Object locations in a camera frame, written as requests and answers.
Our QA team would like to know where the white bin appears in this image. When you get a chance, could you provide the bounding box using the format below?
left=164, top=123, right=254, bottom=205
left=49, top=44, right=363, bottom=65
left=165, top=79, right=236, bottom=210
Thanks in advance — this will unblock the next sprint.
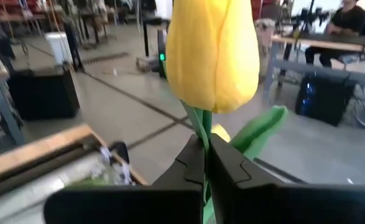
left=44, top=30, right=70, bottom=67

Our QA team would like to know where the person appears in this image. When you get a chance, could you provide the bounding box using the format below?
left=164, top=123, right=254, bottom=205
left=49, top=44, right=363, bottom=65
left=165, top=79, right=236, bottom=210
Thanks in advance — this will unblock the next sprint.
left=304, top=0, right=365, bottom=68

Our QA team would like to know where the black post with green light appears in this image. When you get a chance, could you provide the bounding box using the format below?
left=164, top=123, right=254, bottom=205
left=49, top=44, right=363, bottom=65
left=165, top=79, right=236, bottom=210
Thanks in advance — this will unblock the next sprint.
left=156, top=28, right=168, bottom=79

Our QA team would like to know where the wooden work table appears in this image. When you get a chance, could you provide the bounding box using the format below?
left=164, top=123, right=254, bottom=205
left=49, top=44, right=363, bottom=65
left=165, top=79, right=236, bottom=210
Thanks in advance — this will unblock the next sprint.
left=264, top=30, right=365, bottom=94

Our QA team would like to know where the black computer box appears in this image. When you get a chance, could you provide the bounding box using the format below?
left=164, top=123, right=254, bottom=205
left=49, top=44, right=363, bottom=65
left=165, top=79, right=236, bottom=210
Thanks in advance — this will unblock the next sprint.
left=295, top=73, right=356, bottom=127

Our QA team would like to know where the black floor box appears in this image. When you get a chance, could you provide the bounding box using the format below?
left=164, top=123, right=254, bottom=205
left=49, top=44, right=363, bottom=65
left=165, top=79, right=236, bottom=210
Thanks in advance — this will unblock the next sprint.
left=7, top=65, right=81, bottom=121

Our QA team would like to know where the yellow artificial tulip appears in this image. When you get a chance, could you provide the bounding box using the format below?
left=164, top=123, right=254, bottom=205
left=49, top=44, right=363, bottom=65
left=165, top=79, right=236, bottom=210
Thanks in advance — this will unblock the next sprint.
left=165, top=0, right=289, bottom=224

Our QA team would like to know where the white artificial flower bunch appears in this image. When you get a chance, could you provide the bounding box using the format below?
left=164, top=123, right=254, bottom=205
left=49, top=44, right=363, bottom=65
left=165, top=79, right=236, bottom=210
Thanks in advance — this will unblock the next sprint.
left=65, top=145, right=135, bottom=189

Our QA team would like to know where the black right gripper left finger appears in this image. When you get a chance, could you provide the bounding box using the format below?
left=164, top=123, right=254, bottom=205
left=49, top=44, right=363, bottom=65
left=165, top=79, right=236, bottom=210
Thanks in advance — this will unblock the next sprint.
left=44, top=133, right=206, bottom=224

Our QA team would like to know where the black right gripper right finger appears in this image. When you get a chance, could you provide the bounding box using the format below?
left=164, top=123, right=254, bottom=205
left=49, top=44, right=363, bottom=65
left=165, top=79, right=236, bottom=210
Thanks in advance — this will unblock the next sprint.
left=208, top=133, right=365, bottom=224

